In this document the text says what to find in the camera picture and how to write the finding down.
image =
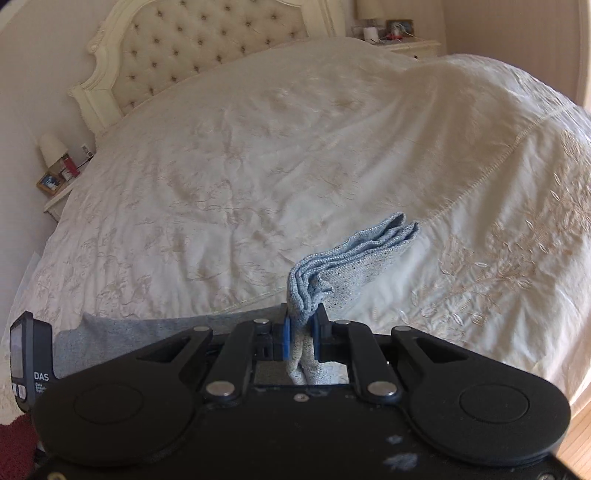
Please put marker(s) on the white table lamp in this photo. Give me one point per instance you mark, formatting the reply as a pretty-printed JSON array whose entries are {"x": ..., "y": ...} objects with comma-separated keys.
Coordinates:
[
  {"x": 51, "y": 147},
  {"x": 371, "y": 10}
]

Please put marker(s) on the small red box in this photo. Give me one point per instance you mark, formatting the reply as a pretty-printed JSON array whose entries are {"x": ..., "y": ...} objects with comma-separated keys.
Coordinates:
[{"x": 70, "y": 168}]

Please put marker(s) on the grey-blue knitted cloth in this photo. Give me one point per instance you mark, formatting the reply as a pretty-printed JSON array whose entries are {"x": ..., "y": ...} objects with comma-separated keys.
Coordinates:
[{"x": 351, "y": 263}]

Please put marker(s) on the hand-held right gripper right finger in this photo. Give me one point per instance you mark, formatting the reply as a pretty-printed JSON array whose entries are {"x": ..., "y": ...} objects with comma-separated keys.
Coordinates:
[{"x": 316, "y": 340}]

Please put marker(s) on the cream tufted headboard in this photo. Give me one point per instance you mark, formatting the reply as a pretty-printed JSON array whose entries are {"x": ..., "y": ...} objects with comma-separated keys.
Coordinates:
[{"x": 207, "y": 41}]

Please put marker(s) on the dark photo frame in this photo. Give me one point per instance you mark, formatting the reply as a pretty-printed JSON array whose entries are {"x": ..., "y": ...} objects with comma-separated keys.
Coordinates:
[{"x": 400, "y": 28}]

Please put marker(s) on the white cylindrical jar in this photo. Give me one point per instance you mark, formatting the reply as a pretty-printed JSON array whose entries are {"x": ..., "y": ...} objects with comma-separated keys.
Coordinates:
[{"x": 370, "y": 34}]

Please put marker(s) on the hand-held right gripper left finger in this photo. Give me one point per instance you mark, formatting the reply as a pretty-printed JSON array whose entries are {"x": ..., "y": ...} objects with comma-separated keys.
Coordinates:
[{"x": 286, "y": 340}]

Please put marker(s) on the white nightstand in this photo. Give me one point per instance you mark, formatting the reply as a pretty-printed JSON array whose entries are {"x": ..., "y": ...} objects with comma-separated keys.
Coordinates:
[
  {"x": 57, "y": 198},
  {"x": 411, "y": 47}
]

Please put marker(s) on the wooden photo frame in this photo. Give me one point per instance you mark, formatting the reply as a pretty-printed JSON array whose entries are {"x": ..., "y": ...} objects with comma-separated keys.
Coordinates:
[{"x": 49, "y": 182}]

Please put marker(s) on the dark red rug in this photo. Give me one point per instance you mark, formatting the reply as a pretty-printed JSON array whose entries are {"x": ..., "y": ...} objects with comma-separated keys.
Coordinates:
[{"x": 16, "y": 447}]

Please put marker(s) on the cream embroidered bedspread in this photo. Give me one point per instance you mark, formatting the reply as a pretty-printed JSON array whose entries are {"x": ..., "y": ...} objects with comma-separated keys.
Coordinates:
[{"x": 258, "y": 175}]

